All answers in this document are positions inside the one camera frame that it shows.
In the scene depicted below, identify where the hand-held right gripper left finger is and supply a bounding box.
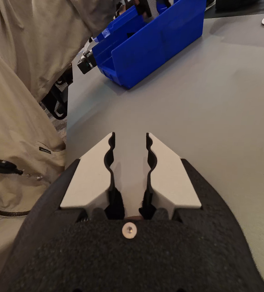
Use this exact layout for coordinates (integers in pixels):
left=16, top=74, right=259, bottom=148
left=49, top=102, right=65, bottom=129
left=60, top=132, right=116, bottom=212

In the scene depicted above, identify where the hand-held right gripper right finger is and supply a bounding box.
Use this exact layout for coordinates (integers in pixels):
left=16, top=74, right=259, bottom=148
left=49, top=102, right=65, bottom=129
left=146, top=132, right=202, bottom=213

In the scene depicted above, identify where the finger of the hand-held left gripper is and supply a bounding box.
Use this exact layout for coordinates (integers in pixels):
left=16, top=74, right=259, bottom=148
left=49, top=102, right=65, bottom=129
left=150, top=0, right=169, bottom=18

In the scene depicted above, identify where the blue plastic bin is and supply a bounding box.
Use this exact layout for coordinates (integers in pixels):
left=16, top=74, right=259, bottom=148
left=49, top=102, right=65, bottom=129
left=92, top=0, right=207, bottom=90

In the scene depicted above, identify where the small black green-lens device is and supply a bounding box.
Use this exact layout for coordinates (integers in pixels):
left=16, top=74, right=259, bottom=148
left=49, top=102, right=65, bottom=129
left=77, top=50, right=98, bottom=75

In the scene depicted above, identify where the person's beige jacket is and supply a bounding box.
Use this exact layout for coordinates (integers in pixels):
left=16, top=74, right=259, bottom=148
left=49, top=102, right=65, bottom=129
left=0, top=0, right=67, bottom=292

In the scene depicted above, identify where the black metal bracket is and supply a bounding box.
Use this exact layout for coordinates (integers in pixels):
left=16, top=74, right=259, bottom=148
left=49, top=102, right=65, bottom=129
left=41, top=68, right=74, bottom=120

